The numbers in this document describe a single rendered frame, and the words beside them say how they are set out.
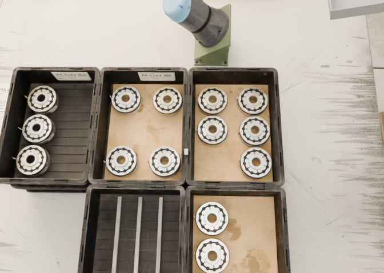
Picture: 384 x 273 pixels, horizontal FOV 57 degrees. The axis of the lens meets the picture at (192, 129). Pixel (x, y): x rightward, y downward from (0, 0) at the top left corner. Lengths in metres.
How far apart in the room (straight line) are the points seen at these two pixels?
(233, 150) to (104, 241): 0.51
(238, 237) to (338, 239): 0.38
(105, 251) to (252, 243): 0.46
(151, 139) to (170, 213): 0.26
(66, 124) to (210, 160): 0.52
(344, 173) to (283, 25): 0.66
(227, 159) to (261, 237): 0.27
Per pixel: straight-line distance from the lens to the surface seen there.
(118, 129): 1.26
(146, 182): 1.09
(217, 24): 1.35
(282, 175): 1.11
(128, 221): 1.19
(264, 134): 1.20
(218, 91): 1.25
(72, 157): 1.28
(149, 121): 1.25
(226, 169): 1.19
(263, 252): 1.18
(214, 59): 1.43
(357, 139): 1.47
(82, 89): 1.36
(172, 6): 1.28
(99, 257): 1.21
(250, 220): 1.18
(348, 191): 1.41
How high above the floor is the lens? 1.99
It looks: 72 degrees down
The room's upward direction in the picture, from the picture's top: 5 degrees counter-clockwise
